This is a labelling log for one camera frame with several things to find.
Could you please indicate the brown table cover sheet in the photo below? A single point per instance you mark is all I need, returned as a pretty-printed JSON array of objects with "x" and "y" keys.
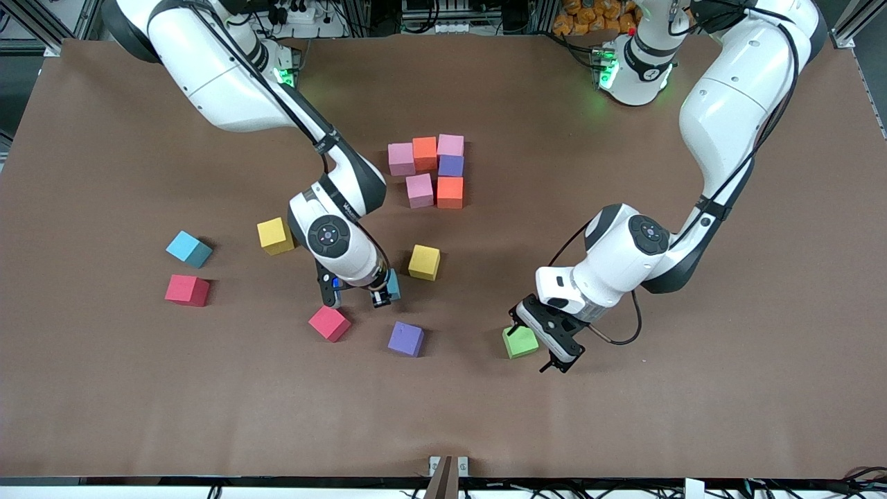
[{"x": 624, "y": 416}]

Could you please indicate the aluminium frame profile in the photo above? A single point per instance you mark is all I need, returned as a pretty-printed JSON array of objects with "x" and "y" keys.
[
  {"x": 856, "y": 21},
  {"x": 86, "y": 19}
]

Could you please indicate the green foam cube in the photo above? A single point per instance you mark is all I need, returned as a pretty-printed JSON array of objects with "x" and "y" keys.
[{"x": 520, "y": 344}]

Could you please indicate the pink foam cube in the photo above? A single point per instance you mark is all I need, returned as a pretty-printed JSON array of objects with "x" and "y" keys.
[
  {"x": 419, "y": 190},
  {"x": 401, "y": 159},
  {"x": 450, "y": 144}
]

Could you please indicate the grey equipment rack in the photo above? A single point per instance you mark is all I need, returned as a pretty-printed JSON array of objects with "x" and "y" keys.
[{"x": 443, "y": 10}]

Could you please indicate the yellow foam cube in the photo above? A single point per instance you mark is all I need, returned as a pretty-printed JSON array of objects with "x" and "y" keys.
[
  {"x": 424, "y": 261},
  {"x": 274, "y": 235}
]

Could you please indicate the white power strip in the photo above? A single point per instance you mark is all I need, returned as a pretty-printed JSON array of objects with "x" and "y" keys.
[{"x": 308, "y": 17}]

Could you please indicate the red foam cube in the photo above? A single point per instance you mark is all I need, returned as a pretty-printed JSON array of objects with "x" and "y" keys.
[
  {"x": 328, "y": 324},
  {"x": 186, "y": 290}
]

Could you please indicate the small metal bracket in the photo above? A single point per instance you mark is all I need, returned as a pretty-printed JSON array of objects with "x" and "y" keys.
[{"x": 434, "y": 466}]

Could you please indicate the purple foam cube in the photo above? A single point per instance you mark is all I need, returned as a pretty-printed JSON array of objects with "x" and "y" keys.
[
  {"x": 451, "y": 166},
  {"x": 405, "y": 338}
]

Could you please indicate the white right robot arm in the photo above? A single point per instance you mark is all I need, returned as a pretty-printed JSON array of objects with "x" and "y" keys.
[{"x": 222, "y": 76}]

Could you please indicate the orange snack bag pile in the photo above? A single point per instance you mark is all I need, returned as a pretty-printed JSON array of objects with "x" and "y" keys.
[{"x": 589, "y": 17}]

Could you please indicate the blue foam cube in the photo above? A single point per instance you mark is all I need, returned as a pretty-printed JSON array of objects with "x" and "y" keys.
[
  {"x": 395, "y": 284},
  {"x": 186, "y": 247}
]

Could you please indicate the orange foam cube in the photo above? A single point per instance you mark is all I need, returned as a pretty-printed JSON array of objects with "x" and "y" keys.
[
  {"x": 450, "y": 192},
  {"x": 424, "y": 154}
]

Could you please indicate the brown camera post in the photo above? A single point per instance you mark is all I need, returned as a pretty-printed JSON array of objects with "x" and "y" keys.
[{"x": 443, "y": 482}]

